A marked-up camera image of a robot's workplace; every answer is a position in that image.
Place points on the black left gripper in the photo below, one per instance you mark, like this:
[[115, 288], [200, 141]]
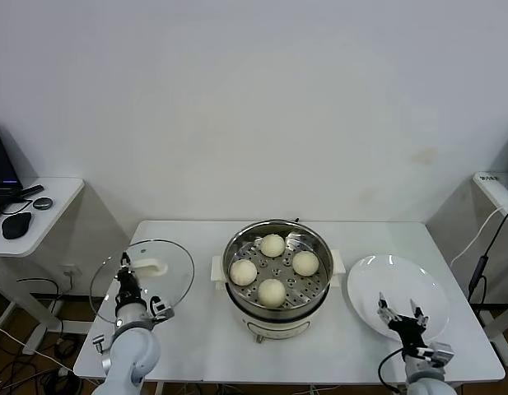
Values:
[[130, 294]]

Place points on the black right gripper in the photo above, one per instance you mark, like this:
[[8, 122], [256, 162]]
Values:
[[408, 333]]

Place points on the white steamed baozi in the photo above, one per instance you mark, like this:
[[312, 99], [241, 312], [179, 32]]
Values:
[[273, 245], [243, 272], [272, 293], [306, 263]]

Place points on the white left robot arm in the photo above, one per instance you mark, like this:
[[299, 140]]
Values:
[[134, 354]]

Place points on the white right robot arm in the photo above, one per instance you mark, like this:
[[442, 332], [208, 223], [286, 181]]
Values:
[[426, 382]]

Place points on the stainless steel steamer basket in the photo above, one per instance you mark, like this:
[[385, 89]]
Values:
[[278, 251]]

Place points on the white round plate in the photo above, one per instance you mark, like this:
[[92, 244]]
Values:
[[395, 280]]

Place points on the white side table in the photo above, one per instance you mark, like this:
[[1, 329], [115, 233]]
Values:
[[52, 222]]

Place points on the round black disc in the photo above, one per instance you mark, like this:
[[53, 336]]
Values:
[[43, 203]]

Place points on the black computer mouse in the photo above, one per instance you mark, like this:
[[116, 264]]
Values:
[[15, 226]]

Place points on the cream electric pot base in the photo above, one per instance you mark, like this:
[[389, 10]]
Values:
[[278, 329]]

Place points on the black stick remote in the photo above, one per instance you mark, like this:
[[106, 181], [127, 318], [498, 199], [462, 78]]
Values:
[[29, 192]]

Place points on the white desk with label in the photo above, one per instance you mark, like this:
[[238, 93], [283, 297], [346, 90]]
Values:
[[500, 195]]

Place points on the white label black text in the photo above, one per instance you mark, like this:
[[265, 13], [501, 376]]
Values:
[[489, 178]]

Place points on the black laptop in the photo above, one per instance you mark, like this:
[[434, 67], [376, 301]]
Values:
[[0, 164]]

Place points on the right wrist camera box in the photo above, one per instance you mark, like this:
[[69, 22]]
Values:
[[439, 353]]

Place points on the white wall socket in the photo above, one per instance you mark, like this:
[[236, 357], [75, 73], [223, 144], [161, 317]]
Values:
[[71, 270]]

